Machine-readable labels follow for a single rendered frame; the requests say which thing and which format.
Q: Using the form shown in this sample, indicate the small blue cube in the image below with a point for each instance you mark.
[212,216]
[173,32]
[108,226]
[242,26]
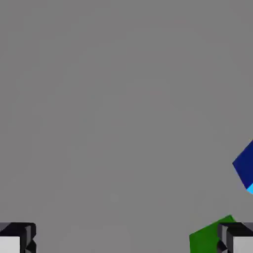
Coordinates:
[244,168]

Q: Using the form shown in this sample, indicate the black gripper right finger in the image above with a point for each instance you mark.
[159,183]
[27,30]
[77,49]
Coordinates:
[237,232]

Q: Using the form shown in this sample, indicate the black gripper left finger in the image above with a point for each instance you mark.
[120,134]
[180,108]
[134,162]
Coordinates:
[17,231]

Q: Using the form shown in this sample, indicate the small green cube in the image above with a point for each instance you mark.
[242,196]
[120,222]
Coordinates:
[203,239]

